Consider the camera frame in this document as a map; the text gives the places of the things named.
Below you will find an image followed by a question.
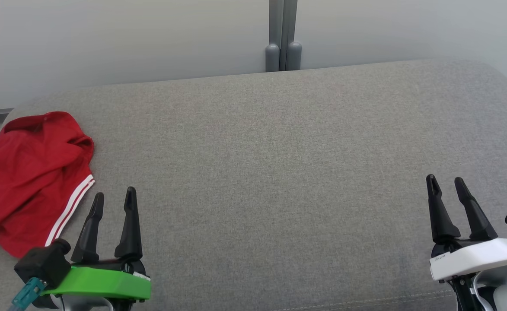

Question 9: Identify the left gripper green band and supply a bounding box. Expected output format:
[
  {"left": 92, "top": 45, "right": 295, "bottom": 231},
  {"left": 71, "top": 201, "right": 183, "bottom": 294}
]
[{"left": 41, "top": 187, "right": 152, "bottom": 311}]

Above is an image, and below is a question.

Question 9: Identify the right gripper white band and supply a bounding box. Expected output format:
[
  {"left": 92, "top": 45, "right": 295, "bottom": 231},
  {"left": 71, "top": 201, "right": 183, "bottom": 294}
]
[{"left": 426, "top": 174, "right": 507, "bottom": 311}]

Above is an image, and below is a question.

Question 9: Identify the teal left camera cable connector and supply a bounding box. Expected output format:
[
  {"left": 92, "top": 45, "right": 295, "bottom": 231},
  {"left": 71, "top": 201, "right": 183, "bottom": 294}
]
[{"left": 10, "top": 277, "right": 46, "bottom": 311}]

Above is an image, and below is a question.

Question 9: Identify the red white basketball jersey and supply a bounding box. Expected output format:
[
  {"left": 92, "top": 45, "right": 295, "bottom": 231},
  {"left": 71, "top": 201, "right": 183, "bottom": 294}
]
[{"left": 0, "top": 111, "right": 95, "bottom": 258}]

